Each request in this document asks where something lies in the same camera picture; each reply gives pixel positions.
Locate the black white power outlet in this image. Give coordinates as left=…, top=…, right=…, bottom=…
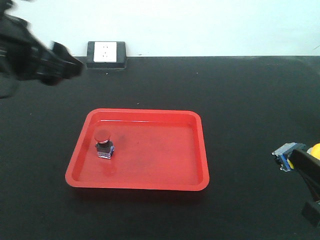
left=86, top=41, right=127, bottom=69

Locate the red plastic tray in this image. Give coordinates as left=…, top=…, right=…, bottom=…
left=65, top=108, right=210, bottom=191

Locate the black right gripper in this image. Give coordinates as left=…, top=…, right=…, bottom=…
left=289, top=149, right=320, bottom=227

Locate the yellow mushroom push button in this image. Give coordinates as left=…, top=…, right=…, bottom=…
left=271, top=142, right=320, bottom=172

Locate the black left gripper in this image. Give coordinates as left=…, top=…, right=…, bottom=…
left=7, top=40, right=84, bottom=85

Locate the red mushroom push button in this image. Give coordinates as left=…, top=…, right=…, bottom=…
left=94, top=129, right=115, bottom=160

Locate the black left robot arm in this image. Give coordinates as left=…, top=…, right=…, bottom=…
left=0, top=0, right=84, bottom=99

